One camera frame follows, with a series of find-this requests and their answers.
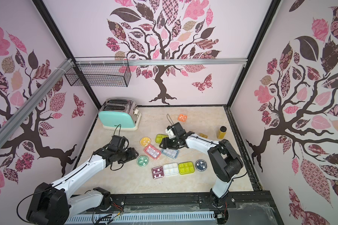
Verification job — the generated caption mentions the black wire basket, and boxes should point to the black wire basket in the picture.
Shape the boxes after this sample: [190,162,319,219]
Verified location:
[65,56,131,87]

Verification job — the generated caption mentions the white slotted cable duct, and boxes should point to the white slotted cable duct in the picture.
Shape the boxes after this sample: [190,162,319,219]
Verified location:
[65,211,217,225]

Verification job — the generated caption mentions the aluminium rail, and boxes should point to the aluminium rail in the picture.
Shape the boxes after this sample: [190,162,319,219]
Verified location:
[0,59,74,149]
[128,58,248,66]

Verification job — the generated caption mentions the magenta small pillbox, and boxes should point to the magenta small pillbox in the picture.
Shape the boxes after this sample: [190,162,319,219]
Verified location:
[151,166,164,180]

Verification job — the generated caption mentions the yellow small pillbox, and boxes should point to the yellow small pillbox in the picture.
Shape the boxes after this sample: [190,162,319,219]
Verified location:
[199,133,208,139]

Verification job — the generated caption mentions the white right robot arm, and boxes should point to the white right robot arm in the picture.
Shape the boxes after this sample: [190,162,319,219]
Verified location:
[160,122,244,199]

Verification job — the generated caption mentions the aluminium rail left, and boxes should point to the aluminium rail left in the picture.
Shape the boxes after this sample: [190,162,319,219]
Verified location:
[0,59,74,149]

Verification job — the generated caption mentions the green lid white pillbox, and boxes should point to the green lid white pillbox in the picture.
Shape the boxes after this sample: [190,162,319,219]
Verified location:
[178,162,195,175]

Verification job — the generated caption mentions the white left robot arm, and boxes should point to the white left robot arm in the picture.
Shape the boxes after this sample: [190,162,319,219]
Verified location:
[26,135,139,225]

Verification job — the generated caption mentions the olive lid pillbox back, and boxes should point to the olive lid pillbox back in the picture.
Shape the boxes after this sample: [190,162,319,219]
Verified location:
[155,134,169,144]

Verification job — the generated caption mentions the green round pillbox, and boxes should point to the green round pillbox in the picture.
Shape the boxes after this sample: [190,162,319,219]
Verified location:
[137,155,149,167]

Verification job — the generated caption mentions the mint green toaster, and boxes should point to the mint green toaster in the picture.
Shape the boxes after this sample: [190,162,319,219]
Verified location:
[98,98,141,131]

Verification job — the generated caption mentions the dark round pillbox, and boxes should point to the dark round pillbox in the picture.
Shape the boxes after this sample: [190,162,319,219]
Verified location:
[195,159,207,172]

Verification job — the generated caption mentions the aluminium rail back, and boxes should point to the aluminium rail back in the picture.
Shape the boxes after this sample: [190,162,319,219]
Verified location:
[128,58,248,66]

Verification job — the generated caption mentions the blue rectangular pillbox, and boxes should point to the blue rectangular pillbox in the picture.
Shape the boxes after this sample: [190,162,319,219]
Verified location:
[161,149,179,159]

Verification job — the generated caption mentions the clear white pillbox front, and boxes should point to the clear white pillbox front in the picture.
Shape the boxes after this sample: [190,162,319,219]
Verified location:
[162,162,179,176]

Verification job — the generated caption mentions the yellow round pillbox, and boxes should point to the yellow round pillbox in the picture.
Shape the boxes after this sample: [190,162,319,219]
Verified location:
[140,137,151,147]

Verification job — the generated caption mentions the yellow bottle black cap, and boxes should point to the yellow bottle black cap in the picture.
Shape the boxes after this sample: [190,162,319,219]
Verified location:
[217,126,227,139]

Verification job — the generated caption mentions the red rectangular pillbox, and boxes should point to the red rectangular pillbox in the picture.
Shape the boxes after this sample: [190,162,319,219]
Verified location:
[144,144,161,160]

